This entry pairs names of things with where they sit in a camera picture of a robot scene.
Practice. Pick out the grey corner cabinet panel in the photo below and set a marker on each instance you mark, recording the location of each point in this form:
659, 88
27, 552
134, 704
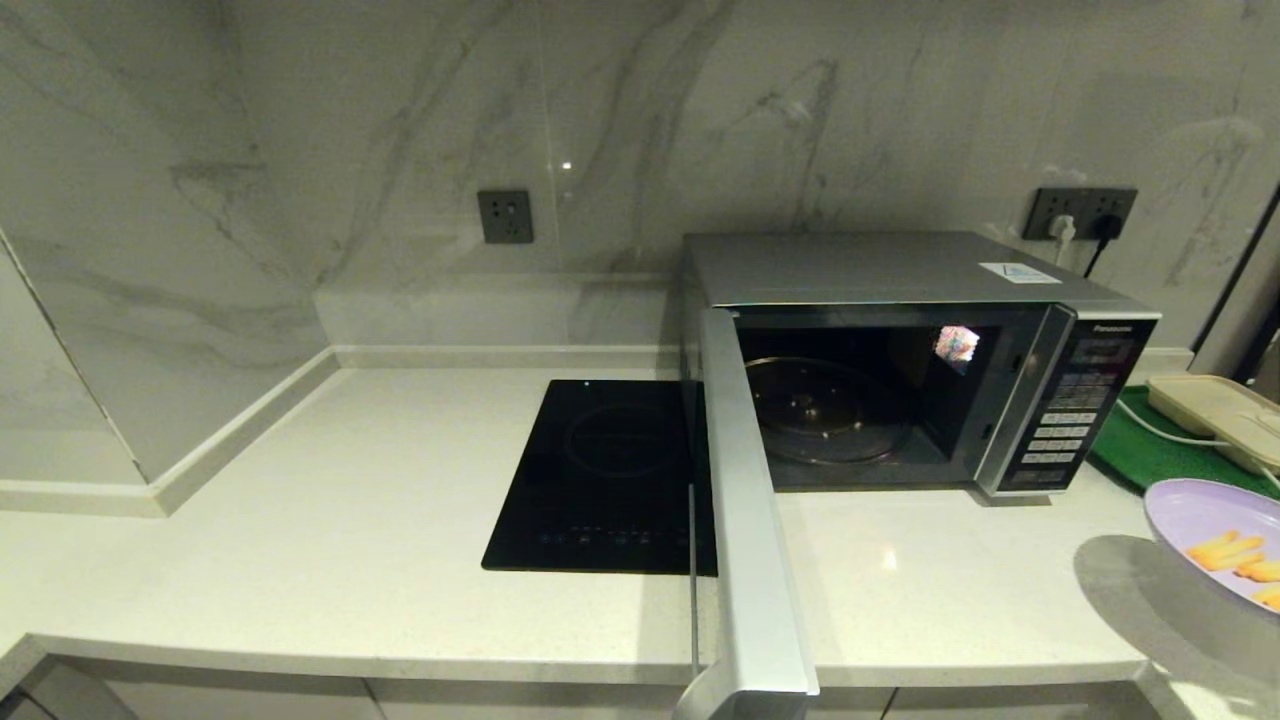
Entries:
70, 700

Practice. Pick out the purple plastic plate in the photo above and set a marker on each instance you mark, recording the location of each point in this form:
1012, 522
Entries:
1200, 510

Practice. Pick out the dark door frame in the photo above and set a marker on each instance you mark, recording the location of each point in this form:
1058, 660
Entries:
1250, 350

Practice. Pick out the black induction cooktop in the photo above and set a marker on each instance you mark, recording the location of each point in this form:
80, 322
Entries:
600, 480

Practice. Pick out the grey double wall socket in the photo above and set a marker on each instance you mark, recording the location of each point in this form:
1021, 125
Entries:
1040, 204

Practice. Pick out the silver Panasonic microwave oven body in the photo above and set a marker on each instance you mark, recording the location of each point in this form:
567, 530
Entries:
850, 268

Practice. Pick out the white label sticker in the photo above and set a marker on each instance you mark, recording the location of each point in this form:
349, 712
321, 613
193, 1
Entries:
1020, 273

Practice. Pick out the green plastic tray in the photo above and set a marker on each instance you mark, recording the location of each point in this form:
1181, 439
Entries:
1150, 450

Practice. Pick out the grey single wall socket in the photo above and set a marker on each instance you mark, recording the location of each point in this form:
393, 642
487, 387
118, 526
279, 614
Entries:
505, 217

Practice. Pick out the microwave door with dark glass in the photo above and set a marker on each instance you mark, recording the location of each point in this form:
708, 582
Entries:
750, 560

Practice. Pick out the beige lidded box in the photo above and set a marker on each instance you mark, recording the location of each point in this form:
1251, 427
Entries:
1210, 410

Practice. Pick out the grey cabinet door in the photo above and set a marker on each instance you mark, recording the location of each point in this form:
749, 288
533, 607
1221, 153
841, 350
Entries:
1000, 705

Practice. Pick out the white power plug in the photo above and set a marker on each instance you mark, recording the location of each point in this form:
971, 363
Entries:
1061, 231

